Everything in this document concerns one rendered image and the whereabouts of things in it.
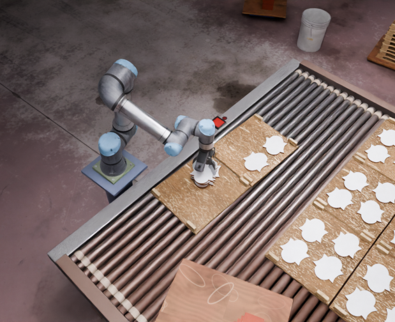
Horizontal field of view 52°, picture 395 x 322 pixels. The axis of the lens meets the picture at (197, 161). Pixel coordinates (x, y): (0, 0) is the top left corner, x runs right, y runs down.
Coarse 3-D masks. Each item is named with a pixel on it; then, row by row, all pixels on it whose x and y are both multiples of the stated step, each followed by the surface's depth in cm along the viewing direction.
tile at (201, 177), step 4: (204, 168) 215; (208, 168) 215; (192, 172) 213; (196, 172) 213; (200, 172) 213; (204, 172) 213; (208, 172) 213; (196, 176) 211; (200, 176) 211; (204, 176) 212; (208, 176) 212; (212, 176) 213; (196, 180) 210; (200, 180) 210; (204, 180) 210; (208, 180) 211
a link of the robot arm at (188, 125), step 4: (180, 116) 193; (184, 116) 193; (176, 120) 193; (180, 120) 191; (184, 120) 191; (188, 120) 191; (192, 120) 191; (196, 120) 192; (176, 124) 192; (180, 124) 191; (184, 124) 190; (188, 124) 190; (192, 124) 190; (196, 124) 190; (176, 128) 190; (180, 128) 188; (184, 128) 188; (188, 128) 189; (192, 128) 190; (188, 132) 189; (192, 132) 191; (188, 136) 189
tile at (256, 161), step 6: (252, 156) 228; (258, 156) 228; (264, 156) 228; (246, 162) 225; (252, 162) 225; (258, 162) 225; (264, 162) 225; (246, 168) 223; (252, 168) 223; (258, 168) 223
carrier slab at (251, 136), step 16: (240, 128) 243; (256, 128) 243; (272, 128) 243; (224, 144) 235; (240, 144) 235; (256, 144) 235; (288, 144) 235; (224, 160) 227; (240, 160) 228; (272, 160) 228; (240, 176) 221; (256, 176) 221
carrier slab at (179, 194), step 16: (192, 160) 227; (176, 176) 220; (224, 176) 221; (160, 192) 214; (176, 192) 214; (192, 192) 214; (208, 192) 214; (224, 192) 214; (240, 192) 214; (176, 208) 208; (192, 208) 208; (208, 208) 208; (224, 208) 208
